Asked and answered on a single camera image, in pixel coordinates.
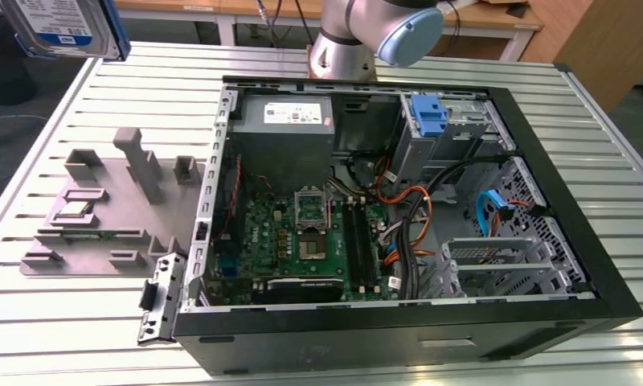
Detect grey metal disk bay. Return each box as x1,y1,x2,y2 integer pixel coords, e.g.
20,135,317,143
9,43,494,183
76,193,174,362
442,236,586,299

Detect wooden cabinet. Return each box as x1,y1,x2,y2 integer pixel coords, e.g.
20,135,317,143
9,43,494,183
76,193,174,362
525,0,643,113

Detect green RAM stick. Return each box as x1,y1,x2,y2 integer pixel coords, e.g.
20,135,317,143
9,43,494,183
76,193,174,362
62,231,117,242

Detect brown cardboard box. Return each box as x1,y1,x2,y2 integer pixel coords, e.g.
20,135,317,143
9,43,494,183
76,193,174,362
479,0,535,19

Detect grey power supply unit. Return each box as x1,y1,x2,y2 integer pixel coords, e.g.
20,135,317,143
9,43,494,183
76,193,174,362
228,94,338,198

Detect black cable bundle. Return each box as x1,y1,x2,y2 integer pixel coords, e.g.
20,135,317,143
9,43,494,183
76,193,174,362
395,154,515,301

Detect orange wire bundle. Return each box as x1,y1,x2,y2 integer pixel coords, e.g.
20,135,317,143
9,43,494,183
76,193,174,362
375,184,438,269

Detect black open PC case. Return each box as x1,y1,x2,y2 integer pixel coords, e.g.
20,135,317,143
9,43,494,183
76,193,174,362
170,74,643,377

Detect wooden desk white frame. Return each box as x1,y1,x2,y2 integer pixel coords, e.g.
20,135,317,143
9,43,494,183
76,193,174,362
114,0,546,61

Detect green motherboard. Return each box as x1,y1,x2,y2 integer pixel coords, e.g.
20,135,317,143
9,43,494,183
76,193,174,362
202,192,403,302

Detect thin black hanging cable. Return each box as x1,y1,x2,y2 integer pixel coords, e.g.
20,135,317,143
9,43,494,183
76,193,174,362
254,0,302,29

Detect black graphics card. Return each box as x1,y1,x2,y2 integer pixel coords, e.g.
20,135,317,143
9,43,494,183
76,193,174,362
250,275,347,305

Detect silver CPU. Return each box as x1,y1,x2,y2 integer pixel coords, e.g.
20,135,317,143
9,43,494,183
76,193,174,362
56,200,96,218

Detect grey slot retainer bracket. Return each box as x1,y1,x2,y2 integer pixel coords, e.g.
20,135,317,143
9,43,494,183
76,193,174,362
136,251,189,347

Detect yellow black power wires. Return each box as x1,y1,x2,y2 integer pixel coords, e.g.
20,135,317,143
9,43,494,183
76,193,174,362
325,175,371,198

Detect blue data wire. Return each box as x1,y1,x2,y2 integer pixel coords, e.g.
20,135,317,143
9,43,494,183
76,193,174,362
475,191,515,242

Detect black RAM slot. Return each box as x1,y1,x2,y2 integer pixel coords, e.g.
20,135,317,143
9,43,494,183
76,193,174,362
357,195,382,295
341,195,363,294

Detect grey parts rack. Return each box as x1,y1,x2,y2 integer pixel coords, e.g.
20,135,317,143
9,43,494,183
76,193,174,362
18,127,208,278

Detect hard disk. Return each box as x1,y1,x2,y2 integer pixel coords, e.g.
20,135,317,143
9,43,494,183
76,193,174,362
0,0,133,62

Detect grey white wire bundle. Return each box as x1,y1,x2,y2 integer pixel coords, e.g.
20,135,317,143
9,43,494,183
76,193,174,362
375,220,409,247

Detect pale floor cable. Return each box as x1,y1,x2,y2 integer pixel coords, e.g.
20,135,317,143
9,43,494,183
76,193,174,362
0,113,49,126

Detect red orange power wire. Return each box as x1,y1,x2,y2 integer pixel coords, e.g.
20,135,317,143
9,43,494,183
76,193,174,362
490,199,551,240

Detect metal socket cover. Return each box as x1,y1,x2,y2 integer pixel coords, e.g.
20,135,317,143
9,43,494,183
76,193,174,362
293,187,333,236

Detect grey metal drive cage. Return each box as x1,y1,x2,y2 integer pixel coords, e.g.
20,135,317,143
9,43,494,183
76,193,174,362
395,92,515,190

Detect blue plastic drive latch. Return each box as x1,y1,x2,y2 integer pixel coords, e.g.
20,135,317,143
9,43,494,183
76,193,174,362
410,95,449,138

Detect CPU socket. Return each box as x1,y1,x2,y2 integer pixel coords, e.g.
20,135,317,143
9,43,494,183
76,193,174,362
298,232,337,262

